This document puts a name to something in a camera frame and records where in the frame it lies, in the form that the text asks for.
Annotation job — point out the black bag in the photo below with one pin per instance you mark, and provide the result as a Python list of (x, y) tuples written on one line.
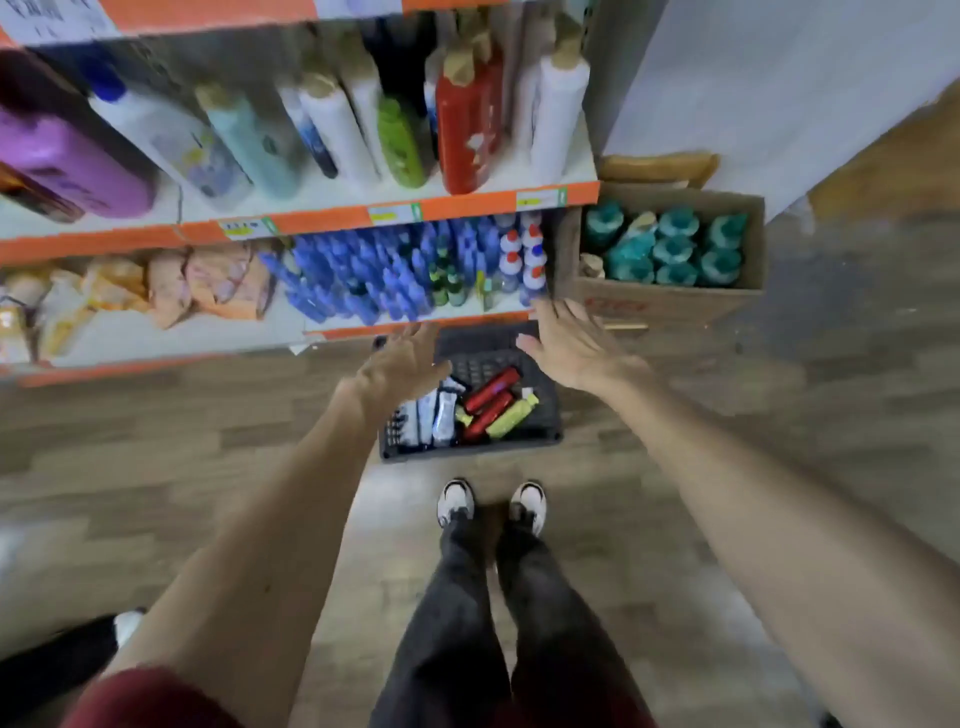
[(52, 667)]

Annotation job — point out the row of white red-capped bottles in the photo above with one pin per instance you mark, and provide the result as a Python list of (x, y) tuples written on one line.
[(531, 259)]

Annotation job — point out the red bottle beige cap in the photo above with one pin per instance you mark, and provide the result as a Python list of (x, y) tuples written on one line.
[(465, 135)]

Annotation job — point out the yellow green bottle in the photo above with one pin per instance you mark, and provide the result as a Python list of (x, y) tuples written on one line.
[(512, 416)]

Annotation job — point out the white bottle beige cap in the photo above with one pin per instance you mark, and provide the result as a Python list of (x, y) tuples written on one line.
[(525, 90), (559, 120), (365, 82), (341, 127)]

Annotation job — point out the red spray bottle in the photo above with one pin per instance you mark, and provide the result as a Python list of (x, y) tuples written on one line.
[(491, 390), (487, 417)]

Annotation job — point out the person's left thumb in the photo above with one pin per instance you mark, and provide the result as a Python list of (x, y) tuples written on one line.
[(439, 372)]

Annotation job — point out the person's left forearm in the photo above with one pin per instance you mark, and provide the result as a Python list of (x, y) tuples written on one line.
[(285, 525)]

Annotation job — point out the flat brown cardboard piece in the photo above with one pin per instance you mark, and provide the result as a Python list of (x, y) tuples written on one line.
[(660, 166)]

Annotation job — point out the white paper sign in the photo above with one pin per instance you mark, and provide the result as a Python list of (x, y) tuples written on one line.
[(52, 19)]

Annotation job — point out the white tube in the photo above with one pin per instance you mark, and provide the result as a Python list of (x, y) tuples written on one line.
[(446, 412), (409, 425), (427, 417)]

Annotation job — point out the orange white shelf unit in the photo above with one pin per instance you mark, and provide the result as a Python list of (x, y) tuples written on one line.
[(465, 204)]

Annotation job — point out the person's right forearm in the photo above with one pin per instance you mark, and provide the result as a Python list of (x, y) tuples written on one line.
[(750, 510)]

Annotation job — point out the white bottle blue cap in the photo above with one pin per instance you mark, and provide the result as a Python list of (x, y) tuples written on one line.
[(172, 150)]

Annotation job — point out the group of blue bottles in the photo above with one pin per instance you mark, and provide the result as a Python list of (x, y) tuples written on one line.
[(360, 270)]

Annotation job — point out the orange snack packet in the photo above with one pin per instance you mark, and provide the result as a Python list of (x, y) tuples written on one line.
[(225, 281), (64, 315), (166, 286), (15, 315), (116, 283)]

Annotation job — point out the cluster of small green bottles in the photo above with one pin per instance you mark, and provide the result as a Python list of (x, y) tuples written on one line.
[(446, 286)]

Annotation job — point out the large purple bottle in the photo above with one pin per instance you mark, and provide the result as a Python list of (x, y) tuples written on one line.
[(67, 161)]

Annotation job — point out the brown cardboard box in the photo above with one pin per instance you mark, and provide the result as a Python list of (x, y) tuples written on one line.
[(660, 301)]

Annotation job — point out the white black left shoe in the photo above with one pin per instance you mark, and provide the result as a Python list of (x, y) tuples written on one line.
[(455, 501)]

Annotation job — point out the group of teal bottles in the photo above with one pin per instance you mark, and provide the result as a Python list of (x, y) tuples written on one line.
[(667, 246)]

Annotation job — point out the black bottle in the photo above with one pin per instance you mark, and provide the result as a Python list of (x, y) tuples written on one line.
[(405, 52)]

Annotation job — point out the white black shoe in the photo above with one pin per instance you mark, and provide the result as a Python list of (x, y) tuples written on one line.
[(529, 504), (455, 501)]

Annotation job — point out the person's right thumb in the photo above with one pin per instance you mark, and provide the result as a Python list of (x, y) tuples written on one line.
[(531, 349)]

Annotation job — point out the white black right shoe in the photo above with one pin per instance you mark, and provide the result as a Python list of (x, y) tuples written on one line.
[(529, 504)]

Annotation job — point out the person's right hand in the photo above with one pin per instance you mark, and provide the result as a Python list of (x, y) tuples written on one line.
[(581, 356)]

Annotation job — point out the light teal bottle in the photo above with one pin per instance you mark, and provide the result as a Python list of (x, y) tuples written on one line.
[(251, 142)]

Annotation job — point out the person's left hand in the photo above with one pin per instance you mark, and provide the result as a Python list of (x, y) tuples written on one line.
[(397, 371)]

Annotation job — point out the black plastic basket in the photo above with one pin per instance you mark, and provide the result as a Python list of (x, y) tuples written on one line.
[(480, 351)]

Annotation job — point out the red shirt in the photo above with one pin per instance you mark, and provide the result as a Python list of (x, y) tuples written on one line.
[(150, 701)]

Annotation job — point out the dark grey trousers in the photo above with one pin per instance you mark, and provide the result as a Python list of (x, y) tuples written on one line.
[(450, 637)]

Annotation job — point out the green yellow price label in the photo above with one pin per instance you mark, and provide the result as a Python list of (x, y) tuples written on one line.
[(540, 199), (394, 214), (247, 227)]

